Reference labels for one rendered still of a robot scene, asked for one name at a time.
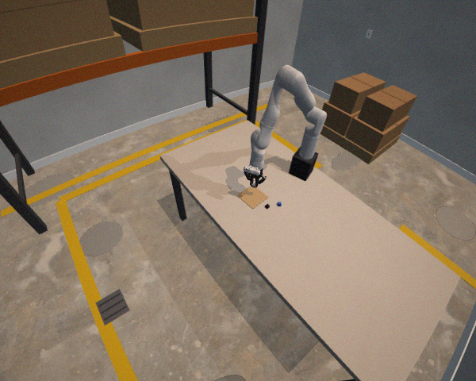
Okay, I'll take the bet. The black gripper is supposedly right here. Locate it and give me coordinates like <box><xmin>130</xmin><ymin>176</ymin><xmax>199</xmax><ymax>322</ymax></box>
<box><xmin>244</xmin><ymin>169</ymin><xmax>267</xmax><ymax>188</ymax></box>

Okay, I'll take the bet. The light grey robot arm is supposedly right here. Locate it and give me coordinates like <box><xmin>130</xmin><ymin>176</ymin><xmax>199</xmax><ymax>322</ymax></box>
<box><xmin>244</xmin><ymin>65</ymin><xmax>327</xmax><ymax>175</ymax></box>

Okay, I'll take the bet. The tan flat mat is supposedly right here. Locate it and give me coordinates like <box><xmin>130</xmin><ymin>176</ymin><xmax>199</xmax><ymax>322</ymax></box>
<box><xmin>237</xmin><ymin>187</ymin><xmax>269</xmax><ymax>209</ymax></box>

